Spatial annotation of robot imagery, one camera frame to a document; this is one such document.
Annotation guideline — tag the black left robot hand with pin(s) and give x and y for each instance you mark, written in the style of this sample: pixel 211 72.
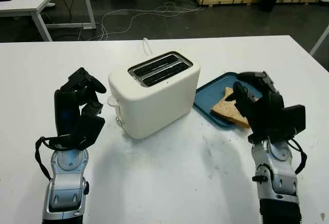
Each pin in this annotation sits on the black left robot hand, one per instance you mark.
pixel 64 111

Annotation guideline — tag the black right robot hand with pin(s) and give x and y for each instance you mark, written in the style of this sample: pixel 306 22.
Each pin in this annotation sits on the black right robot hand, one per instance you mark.
pixel 267 116

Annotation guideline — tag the slice of brown bread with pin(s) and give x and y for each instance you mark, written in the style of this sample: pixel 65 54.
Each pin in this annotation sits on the slice of brown bread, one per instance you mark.
pixel 226 111

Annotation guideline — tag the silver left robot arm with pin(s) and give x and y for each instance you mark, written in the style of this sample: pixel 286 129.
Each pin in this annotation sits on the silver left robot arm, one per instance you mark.
pixel 66 180

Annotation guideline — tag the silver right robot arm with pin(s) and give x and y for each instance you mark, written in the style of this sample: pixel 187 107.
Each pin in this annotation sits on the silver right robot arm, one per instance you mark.
pixel 277 175

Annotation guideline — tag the white toaster lever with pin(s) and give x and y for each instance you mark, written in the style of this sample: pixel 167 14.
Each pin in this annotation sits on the white toaster lever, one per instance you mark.
pixel 112 101

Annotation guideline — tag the clear toaster knob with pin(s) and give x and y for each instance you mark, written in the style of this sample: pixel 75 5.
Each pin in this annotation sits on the clear toaster knob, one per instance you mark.
pixel 119 122

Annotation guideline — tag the blue plastic tray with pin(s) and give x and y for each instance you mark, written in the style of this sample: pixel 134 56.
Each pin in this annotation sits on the blue plastic tray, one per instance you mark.
pixel 205 98

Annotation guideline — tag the cream white toaster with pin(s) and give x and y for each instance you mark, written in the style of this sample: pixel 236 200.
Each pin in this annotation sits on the cream white toaster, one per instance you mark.
pixel 154 100

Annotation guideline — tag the white side table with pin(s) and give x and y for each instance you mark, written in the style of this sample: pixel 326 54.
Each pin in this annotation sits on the white side table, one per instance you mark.
pixel 320 40

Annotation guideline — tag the white office desk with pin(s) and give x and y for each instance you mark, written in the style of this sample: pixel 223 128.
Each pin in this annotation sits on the white office desk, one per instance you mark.
pixel 38 0

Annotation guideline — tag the black trash bin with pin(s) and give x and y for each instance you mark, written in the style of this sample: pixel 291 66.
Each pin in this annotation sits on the black trash bin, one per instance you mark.
pixel 268 0

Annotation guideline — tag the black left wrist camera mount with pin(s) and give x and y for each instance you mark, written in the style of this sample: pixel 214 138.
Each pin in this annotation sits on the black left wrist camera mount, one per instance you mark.
pixel 90 131

